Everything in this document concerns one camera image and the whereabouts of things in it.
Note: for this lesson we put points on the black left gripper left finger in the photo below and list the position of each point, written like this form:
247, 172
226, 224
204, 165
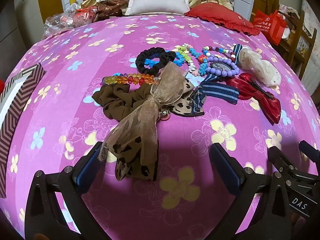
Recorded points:
43, 215

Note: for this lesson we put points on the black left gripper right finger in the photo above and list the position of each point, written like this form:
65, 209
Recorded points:
272, 217

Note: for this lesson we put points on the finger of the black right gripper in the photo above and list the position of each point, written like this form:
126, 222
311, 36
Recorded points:
309, 151

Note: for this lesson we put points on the cream dotted chiffon scrunchie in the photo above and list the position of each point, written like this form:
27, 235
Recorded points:
264, 71

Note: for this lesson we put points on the red satin bow clip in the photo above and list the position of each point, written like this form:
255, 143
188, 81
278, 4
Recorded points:
249, 88

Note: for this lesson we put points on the tan organza leopard bow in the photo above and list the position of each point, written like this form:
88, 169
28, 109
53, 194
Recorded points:
134, 141

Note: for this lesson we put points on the blue striped strap watch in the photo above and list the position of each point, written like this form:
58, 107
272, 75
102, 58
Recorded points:
215, 64

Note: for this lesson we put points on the brown fabric scrunchie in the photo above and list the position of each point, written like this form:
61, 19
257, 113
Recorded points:
118, 101

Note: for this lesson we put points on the black fabric scrunchie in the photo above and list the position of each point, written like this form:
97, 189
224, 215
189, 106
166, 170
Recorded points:
151, 61

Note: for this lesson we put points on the striped white jewelry box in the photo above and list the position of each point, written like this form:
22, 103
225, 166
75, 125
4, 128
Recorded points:
13, 100

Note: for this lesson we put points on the wooden chair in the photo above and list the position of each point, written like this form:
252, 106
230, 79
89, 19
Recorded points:
299, 45

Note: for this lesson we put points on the leopard print bow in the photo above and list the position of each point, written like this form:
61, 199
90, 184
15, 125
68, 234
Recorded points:
183, 106

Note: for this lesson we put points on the red shopping bag right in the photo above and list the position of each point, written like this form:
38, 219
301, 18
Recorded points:
272, 26

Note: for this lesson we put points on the red ruffled cushion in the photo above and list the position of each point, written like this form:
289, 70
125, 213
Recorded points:
220, 15

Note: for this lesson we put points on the clear plastic snack bag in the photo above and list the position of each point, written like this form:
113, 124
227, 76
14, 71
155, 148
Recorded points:
75, 15

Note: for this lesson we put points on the brown patterned blanket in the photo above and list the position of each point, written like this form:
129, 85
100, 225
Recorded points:
112, 0

